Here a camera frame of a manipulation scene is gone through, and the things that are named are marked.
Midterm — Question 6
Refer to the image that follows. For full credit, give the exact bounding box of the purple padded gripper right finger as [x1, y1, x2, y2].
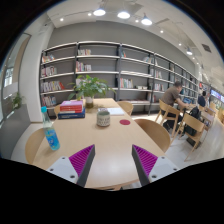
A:
[132, 145, 179, 186]

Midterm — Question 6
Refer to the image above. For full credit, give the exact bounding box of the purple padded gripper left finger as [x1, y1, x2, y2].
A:
[47, 145, 95, 187]

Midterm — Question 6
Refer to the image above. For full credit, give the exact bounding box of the clear blue-capped water bottle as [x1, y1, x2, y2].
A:
[41, 106, 60, 151]

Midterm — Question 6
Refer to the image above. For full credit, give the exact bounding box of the wooden chair right near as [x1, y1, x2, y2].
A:
[135, 119, 171, 152]

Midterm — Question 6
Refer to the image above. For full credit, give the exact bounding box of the round red coaster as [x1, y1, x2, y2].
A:
[120, 119, 130, 125]

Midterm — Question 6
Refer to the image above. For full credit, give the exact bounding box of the dark blue thick book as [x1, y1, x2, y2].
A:
[58, 110, 85, 119]

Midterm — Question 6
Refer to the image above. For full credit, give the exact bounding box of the grey-green patterned ceramic cup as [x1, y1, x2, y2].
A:
[97, 111, 110, 127]

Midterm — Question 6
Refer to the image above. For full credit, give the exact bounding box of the wooden chair with backpack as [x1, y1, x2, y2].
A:
[176, 113, 205, 152]

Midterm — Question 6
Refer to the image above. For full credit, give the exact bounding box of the wooden chair under man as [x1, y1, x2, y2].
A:
[157, 100, 180, 137]

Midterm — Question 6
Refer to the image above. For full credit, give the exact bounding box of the red and pink book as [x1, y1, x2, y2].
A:
[60, 100, 83, 113]

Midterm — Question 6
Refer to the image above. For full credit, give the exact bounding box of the wooden chair far left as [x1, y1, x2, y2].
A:
[54, 104, 60, 117]

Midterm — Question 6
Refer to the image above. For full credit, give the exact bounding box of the open white magazine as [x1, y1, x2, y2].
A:
[98, 107, 124, 116]

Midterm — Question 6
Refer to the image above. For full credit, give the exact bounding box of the black backpack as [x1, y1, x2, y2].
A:
[184, 106, 203, 137]

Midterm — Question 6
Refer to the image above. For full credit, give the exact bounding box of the seated man brown shirt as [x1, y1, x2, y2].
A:
[161, 81, 189, 131]

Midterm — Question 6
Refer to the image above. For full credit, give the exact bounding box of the potted green plant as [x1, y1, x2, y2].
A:
[68, 74, 112, 108]

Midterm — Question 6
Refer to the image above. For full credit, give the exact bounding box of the seated person dark blue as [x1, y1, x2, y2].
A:
[198, 91, 206, 107]

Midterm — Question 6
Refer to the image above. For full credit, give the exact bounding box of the small plant by window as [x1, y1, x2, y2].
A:
[12, 92, 22, 109]

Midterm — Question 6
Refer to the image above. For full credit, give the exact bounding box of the grey wall bookshelf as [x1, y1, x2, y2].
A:
[39, 41, 198, 115]

